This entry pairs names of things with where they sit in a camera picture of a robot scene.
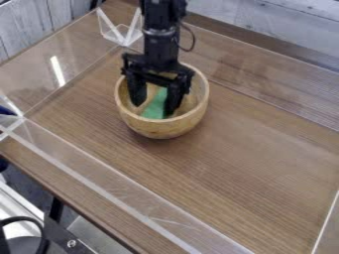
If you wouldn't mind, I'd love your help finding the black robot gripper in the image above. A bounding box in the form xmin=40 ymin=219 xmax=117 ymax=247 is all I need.
xmin=121 ymin=28 xmax=194 ymax=117

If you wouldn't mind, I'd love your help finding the green rectangular block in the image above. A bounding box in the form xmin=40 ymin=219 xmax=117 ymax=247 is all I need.
xmin=140 ymin=87 xmax=166 ymax=119

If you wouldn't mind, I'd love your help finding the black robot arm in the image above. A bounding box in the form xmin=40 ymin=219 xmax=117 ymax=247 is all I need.
xmin=121 ymin=0 xmax=194 ymax=116

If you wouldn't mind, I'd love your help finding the brown wooden bowl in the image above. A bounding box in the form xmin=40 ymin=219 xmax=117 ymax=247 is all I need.
xmin=113 ymin=63 xmax=210 ymax=139

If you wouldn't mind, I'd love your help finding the black table leg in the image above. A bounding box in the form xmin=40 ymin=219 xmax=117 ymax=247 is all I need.
xmin=49 ymin=197 xmax=64 ymax=223

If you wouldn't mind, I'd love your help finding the clear acrylic tray enclosure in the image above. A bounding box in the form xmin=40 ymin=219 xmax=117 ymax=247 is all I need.
xmin=0 ymin=0 xmax=339 ymax=254

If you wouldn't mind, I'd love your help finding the black metal bracket with bolt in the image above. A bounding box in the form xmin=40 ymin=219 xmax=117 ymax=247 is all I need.
xmin=44 ymin=220 xmax=96 ymax=254

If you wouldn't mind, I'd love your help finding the black cable loop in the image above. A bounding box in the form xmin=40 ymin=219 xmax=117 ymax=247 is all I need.
xmin=0 ymin=215 xmax=50 ymax=254

